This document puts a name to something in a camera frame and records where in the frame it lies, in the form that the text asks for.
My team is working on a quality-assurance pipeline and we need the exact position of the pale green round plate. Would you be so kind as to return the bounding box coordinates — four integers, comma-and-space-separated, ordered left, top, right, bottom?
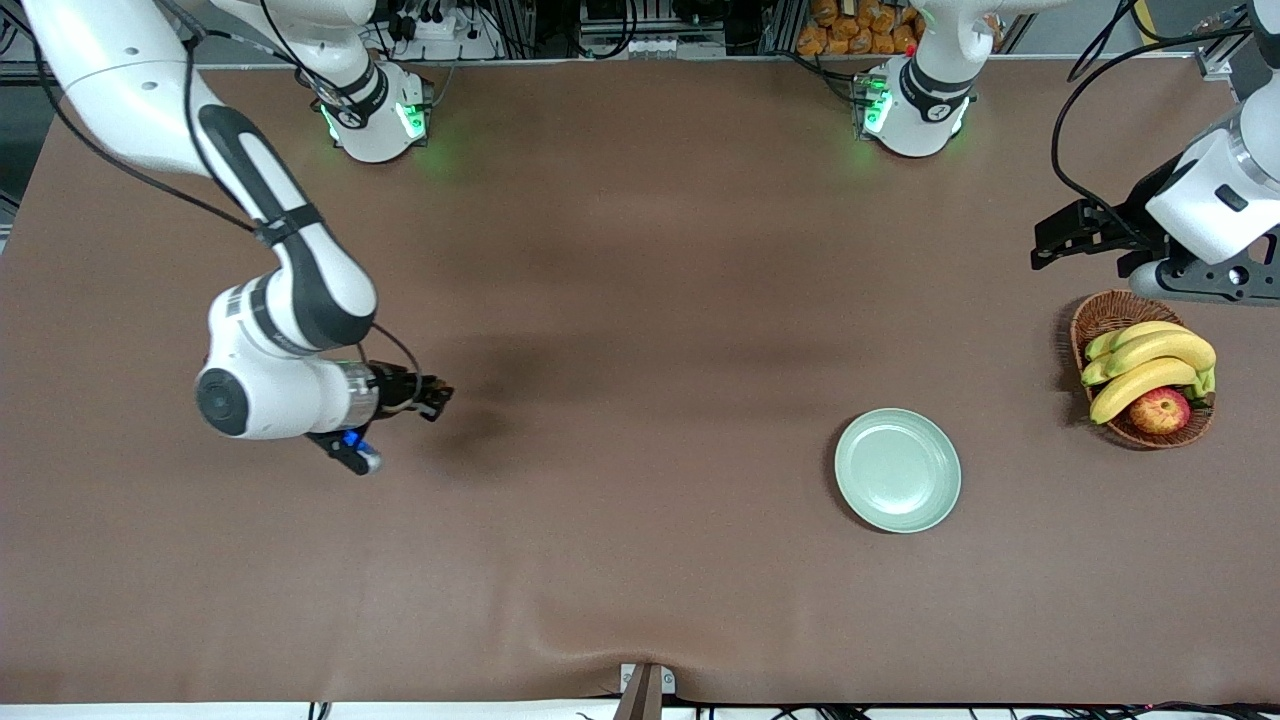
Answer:
834, 407, 963, 534

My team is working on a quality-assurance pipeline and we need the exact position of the brown wicker basket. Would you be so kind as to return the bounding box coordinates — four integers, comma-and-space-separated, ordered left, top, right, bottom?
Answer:
1070, 290, 1216, 450

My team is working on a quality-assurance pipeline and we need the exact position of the yellow banana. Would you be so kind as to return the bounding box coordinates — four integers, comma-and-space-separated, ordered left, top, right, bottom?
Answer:
1085, 321, 1191, 362
1089, 357, 1200, 425
1080, 330, 1218, 387

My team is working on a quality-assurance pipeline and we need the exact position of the red yellow apple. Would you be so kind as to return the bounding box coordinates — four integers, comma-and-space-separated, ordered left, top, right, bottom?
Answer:
1130, 387, 1192, 436

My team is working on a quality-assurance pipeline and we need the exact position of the brown table cover mat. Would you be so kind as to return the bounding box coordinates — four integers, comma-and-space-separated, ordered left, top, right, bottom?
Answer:
0, 55, 1280, 706

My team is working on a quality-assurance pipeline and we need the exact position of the white power strip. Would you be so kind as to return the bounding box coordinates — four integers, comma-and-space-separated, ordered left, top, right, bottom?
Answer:
390, 5, 483, 43

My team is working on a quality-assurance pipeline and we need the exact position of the white connector strip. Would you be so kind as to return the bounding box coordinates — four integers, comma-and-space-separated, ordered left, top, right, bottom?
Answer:
588, 35, 726, 59

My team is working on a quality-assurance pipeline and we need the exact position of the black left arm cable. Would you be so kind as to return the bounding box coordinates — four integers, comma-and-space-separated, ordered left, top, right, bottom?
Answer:
1050, 0, 1253, 216

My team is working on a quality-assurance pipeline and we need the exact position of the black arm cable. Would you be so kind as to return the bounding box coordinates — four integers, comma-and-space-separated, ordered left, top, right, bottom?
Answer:
1050, 0, 1253, 216
20, 0, 426, 381

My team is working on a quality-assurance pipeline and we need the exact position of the aluminium frame profile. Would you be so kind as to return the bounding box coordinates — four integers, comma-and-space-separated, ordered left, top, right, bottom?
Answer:
1195, 10, 1253, 81

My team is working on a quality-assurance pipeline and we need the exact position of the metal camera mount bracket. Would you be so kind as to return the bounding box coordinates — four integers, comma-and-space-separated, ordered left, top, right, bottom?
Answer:
615, 662, 677, 720

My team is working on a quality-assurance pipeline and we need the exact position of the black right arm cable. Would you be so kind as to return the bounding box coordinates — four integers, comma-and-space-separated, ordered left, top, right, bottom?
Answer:
20, 0, 426, 381

